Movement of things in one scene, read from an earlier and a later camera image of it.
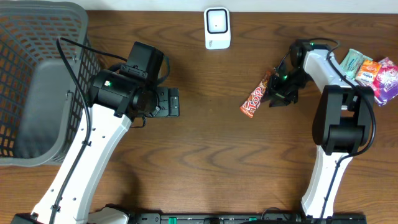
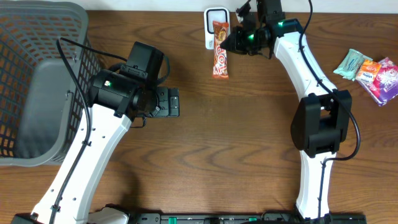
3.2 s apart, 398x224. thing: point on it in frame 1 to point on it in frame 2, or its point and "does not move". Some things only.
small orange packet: (367, 73) does not move
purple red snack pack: (385, 88) does not move
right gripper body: (286, 90) to (249, 42)
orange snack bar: (251, 104) to (221, 29)
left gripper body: (170, 102) does not move
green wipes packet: (351, 63) does not move
